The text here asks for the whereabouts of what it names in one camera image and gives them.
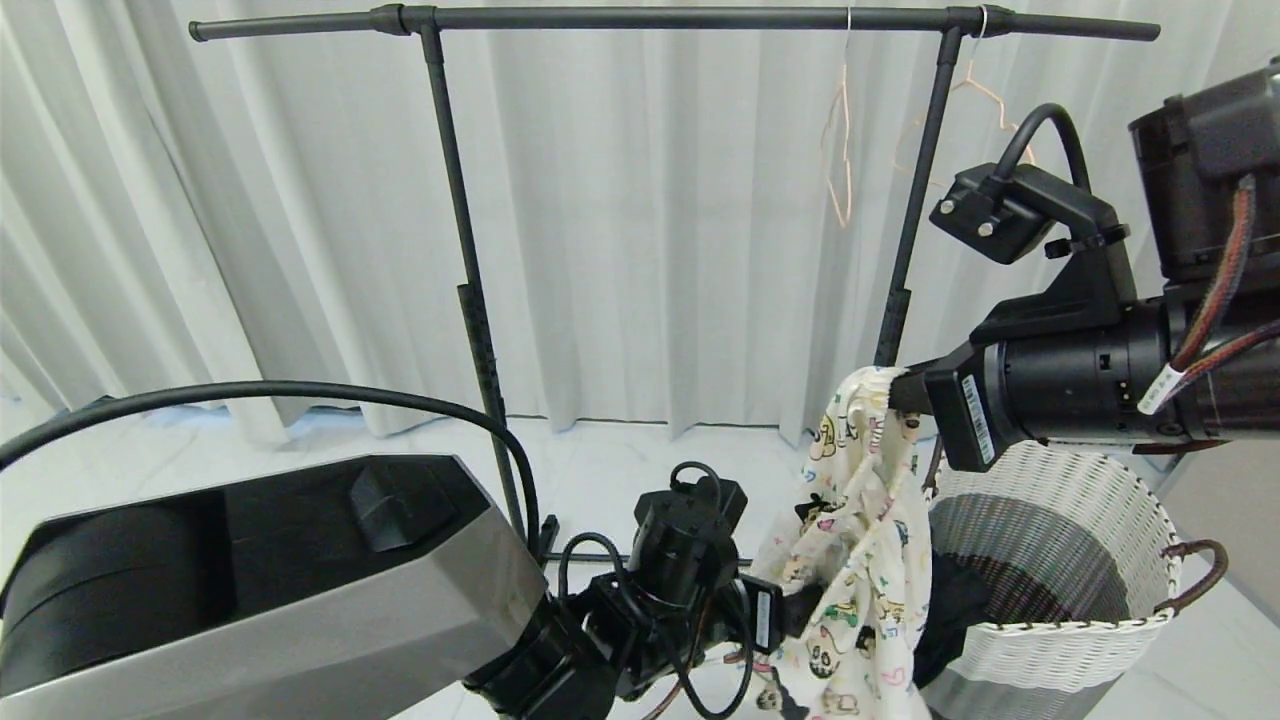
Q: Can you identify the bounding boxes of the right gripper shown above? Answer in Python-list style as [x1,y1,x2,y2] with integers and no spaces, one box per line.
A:
[925,308,1173,473]

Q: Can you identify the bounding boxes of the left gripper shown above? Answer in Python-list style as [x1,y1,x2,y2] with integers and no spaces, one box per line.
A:
[738,575,801,656]

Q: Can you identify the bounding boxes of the cream printed garment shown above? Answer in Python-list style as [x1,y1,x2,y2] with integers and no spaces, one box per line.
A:
[750,367,936,720]

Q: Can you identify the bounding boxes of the pink clothes hanger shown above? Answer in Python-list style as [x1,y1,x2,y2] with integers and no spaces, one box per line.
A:
[822,10,854,229]
[893,10,1038,186]

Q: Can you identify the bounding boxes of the white laundry basket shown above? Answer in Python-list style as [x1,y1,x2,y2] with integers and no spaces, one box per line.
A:
[922,442,1229,720]

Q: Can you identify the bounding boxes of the black clothes rack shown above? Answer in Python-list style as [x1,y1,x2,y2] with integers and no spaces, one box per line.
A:
[188,5,1161,573]

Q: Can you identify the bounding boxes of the black garment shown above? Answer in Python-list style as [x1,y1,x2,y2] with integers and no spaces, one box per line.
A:
[912,550,1023,691]

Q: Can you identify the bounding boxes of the white curtain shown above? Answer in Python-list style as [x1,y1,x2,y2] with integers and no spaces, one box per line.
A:
[0,0,1280,453]

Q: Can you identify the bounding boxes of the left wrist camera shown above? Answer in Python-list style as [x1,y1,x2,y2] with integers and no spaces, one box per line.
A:
[630,476,749,601]

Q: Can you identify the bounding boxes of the black cable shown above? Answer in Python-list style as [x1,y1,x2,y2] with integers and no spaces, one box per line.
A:
[0,380,753,720]
[995,103,1091,191]

